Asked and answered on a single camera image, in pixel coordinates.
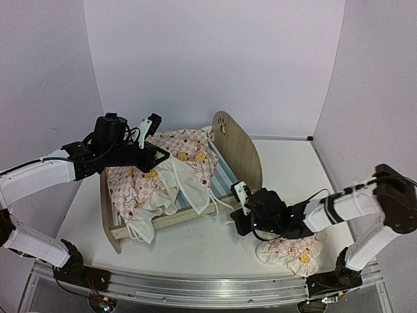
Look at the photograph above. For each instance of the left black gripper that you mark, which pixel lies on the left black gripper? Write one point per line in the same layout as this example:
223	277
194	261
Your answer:
146	159

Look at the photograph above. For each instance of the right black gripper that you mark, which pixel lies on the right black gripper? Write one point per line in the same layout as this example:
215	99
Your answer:
244	229

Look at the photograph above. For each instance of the duck print ruffled bed cover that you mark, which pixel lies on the duck print ruffled bed cover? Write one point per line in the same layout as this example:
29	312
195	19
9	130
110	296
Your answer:
163	176

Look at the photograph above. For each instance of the wooden pet bed frame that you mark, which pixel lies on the wooden pet bed frame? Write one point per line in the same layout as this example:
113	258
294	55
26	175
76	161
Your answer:
234	146

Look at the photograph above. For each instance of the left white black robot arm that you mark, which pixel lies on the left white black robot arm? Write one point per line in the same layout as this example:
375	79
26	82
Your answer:
110	144

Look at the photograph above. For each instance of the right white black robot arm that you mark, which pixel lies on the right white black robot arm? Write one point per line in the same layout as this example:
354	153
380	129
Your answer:
389	196

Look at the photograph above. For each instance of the blue white striped mattress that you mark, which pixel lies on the blue white striped mattress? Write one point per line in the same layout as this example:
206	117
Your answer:
221	172

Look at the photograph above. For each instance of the duck print ruffled pillow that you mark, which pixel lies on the duck print ruffled pillow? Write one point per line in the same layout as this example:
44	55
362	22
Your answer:
298	255

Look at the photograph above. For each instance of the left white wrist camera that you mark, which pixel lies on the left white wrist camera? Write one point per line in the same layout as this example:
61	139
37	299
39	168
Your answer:
147	128

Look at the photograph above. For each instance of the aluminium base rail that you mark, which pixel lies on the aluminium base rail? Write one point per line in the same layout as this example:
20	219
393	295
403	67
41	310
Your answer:
186	292

